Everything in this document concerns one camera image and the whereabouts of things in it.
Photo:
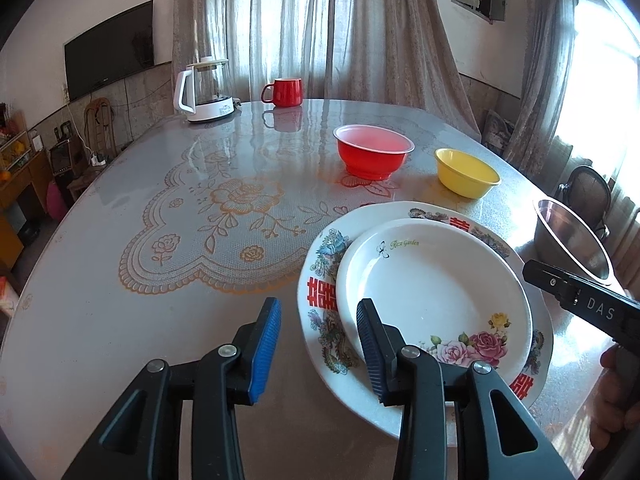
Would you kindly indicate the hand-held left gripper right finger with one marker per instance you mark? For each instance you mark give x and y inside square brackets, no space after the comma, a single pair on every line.
[370,355]

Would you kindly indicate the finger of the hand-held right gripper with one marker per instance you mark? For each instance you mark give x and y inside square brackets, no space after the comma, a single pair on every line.
[547,280]

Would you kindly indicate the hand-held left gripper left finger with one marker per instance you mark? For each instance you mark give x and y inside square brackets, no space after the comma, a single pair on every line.
[265,350]

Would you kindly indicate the stainless steel basin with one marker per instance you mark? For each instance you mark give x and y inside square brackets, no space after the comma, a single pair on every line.
[565,235]

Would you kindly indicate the small white rose plate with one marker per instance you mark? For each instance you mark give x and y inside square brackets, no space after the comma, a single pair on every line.
[435,285]

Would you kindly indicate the white plate with red characters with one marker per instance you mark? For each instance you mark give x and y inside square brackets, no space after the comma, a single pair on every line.
[325,270]

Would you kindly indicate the yellow plastic bowl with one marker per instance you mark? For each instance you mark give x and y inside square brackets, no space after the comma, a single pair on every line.
[465,172]

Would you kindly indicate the red plastic bowl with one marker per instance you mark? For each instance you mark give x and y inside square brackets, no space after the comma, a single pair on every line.
[372,152]

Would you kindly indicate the person's right hand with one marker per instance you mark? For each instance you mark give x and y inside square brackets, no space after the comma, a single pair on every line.
[607,420]

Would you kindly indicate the dark round-back chair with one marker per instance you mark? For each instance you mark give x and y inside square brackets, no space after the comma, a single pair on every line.
[590,195]

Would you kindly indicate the patterned bag in corner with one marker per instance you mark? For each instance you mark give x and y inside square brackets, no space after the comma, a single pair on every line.
[497,132]

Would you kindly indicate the narrow beige lace curtain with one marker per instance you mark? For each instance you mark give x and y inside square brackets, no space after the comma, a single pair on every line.
[545,60]

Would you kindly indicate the white power strip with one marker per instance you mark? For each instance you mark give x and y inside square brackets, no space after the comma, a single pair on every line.
[98,161]

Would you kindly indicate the pink plastic container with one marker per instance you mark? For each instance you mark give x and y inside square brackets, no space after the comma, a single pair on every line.
[56,200]

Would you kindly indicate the red mug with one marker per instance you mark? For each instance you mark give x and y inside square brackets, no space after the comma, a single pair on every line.
[285,92]

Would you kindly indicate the white electric glass kettle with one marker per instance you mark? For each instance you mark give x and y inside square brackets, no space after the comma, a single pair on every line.
[205,95]

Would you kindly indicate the orange and white bin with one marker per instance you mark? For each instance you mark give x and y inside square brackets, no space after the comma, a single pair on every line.
[6,297]

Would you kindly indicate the arched-back wooden chair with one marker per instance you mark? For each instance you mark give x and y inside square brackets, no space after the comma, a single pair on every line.
[100,125]

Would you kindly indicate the black speaker box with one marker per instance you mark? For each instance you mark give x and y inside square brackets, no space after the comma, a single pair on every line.
[61,157]

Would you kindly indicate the yellow wooden cabinet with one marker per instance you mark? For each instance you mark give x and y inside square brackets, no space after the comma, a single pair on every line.
[20,180]

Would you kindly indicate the wide beige lace curtain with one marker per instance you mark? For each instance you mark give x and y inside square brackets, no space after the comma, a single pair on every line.
[325,25]

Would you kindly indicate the black wall television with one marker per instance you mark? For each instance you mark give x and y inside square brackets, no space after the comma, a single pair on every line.
[107,50]

